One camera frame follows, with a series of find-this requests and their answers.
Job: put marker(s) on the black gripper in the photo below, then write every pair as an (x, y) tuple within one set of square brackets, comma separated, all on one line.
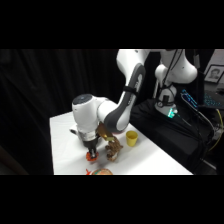
[(90, 144)]

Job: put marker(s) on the red ball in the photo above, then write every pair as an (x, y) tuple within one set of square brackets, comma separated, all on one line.
[(91, 159)]

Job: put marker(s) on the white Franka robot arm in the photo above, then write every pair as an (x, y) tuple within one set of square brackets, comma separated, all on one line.
[(128, 96)]

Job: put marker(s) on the small red star toy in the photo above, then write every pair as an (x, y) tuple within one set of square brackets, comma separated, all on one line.
[(88, 172)]

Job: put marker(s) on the colourful round toy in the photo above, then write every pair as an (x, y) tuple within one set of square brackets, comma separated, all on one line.
[(102, 172)]

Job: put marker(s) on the striped tiger plush toy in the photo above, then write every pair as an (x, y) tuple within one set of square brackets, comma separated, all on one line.
[(114, 150)]

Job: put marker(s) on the yellow plastic cup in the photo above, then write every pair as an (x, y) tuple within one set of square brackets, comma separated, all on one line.
[(131, 138)]

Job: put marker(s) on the black robot stand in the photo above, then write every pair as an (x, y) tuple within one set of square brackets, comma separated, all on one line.
[(166, 136)]

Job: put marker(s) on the black curtain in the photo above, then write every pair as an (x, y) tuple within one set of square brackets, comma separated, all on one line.
[(33, 100)]

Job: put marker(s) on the small green status light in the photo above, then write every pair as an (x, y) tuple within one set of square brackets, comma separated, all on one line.
[(171, 112)]

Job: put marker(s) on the blue-lit keyboard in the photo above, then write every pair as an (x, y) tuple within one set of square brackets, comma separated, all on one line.
[(210, 100)]

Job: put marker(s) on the framed picture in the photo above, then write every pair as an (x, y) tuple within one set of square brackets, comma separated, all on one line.
[(213, 74)]

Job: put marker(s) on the tan camera mount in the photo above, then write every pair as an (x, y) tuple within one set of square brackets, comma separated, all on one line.
[(105, 131)]

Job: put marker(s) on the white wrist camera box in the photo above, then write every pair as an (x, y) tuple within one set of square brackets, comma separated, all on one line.
[(73, 132)]

